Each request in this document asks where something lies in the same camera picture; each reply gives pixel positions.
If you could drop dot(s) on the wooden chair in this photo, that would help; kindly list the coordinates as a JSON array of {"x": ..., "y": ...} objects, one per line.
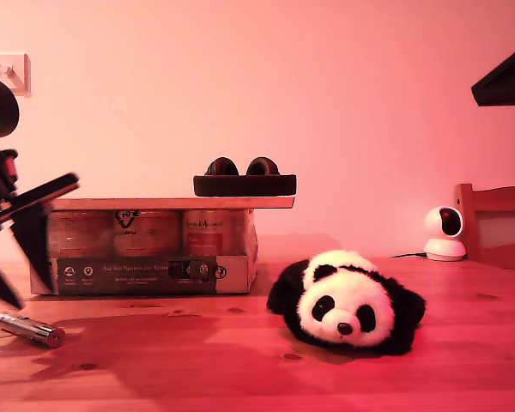
[{"x": 498, "y": 201}]

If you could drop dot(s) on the pet food can recycling mark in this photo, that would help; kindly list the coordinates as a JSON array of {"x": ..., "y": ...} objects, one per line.
[{"x": 148, "y": 234}]

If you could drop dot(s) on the black over-ear headphones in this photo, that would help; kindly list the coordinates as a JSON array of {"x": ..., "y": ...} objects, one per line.
[{"x": 244, "y": 185}]

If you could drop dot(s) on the white security camera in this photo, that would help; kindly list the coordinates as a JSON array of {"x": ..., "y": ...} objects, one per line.
[{"x": 444, "y": 246}]

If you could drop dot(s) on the pet food can plain label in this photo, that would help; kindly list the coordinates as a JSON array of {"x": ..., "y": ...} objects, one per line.
[{"x": 83, "y": 234}]

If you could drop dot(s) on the panda plush toy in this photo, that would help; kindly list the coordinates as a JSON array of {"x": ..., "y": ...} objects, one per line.
[{"x": 347, "y": 300}]

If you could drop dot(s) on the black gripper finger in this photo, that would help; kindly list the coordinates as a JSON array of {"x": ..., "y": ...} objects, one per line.
[
  {"x": 508, "y": 86},
  {"x": 2, "y": 279},
  {"x": 36, "y": 244}
]

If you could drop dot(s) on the silver laser pointer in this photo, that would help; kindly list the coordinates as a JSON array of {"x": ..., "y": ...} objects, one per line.
[{"x": 30, "y": 329}]

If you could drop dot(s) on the pet food can red label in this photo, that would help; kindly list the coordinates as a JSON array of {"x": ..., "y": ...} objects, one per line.
[{"x": 212, "y": 234}]

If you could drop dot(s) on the white wall socket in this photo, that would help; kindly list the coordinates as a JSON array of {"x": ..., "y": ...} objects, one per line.
[{"x": 19, "y": 75}]

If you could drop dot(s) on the printed cardboard can tray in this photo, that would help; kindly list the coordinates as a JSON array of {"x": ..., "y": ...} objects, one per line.
[{"x": 129, "y": 274}]

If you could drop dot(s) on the light wooden board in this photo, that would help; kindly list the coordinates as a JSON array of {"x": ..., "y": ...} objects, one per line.
[{"x": 176, "y": 203}]

